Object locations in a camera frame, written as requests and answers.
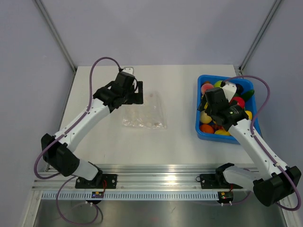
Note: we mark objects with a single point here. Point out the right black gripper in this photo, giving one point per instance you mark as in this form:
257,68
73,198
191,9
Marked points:
202,103

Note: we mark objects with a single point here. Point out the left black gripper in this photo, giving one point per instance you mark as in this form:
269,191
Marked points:
136,98

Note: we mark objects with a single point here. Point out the pale yellow pear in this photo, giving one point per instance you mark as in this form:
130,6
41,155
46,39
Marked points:
204,118

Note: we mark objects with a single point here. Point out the clear zip top bag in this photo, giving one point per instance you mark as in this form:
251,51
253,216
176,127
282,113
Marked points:
151,114

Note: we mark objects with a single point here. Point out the red apple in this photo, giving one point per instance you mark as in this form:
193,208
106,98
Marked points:
237,101

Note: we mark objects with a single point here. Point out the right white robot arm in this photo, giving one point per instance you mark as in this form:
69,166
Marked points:
275,179

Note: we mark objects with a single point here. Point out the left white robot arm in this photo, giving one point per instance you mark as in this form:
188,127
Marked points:
59,148

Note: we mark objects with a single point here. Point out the pink peach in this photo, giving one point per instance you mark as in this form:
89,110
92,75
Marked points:
205,86

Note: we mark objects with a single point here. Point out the green apple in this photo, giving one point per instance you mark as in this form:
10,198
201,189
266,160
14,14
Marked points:
219,84

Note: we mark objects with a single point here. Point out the orange persimmon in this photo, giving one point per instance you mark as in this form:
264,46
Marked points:
205,128

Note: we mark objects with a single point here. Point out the red grape bunch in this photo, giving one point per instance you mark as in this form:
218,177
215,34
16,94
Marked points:
216,127

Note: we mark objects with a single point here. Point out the yellow banana bunch front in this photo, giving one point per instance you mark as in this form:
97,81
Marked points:
222,132

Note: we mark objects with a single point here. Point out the dark purple mangosteen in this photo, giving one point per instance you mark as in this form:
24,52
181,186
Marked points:
239,89

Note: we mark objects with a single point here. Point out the green cucumber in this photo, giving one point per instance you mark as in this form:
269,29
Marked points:
248,95

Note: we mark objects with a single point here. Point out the yellow lemon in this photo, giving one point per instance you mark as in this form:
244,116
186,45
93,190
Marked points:
249,114

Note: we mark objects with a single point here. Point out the blue plastic bin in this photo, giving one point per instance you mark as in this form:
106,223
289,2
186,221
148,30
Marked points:
249,106

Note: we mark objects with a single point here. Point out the right small circuit board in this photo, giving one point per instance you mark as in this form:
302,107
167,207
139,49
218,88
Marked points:
225,197

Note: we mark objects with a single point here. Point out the small circuit board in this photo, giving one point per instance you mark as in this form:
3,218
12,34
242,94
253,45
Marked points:
225,197
97,195

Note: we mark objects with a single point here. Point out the left small circuit board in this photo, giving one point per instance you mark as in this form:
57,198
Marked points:
97,195

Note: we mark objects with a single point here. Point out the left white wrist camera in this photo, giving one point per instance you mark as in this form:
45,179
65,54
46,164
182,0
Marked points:
129,70

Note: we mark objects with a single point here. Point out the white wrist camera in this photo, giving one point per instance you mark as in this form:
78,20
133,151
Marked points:
229,89
129,70

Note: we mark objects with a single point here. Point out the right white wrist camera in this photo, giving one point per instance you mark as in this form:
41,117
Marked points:
229,89

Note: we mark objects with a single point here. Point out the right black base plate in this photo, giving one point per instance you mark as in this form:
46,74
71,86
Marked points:
214,181

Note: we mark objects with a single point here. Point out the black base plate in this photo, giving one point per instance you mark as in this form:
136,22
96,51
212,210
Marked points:
214,181
107,181

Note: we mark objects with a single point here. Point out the aluminium rail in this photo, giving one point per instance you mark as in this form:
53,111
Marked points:
142,177

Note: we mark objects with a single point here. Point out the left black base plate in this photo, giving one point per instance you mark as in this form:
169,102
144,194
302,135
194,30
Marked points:
107,181

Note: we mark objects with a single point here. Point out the right aluminium frame post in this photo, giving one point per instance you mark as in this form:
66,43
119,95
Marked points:
260,34

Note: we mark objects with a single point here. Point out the aluminium frame post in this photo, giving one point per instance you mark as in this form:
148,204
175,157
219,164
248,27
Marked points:
55,34
260,34

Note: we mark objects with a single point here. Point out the left aluminium frame post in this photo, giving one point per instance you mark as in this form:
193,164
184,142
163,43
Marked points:
55,34

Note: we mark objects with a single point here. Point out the white slotted cable duct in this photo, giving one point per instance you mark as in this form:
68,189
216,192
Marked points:
132,196

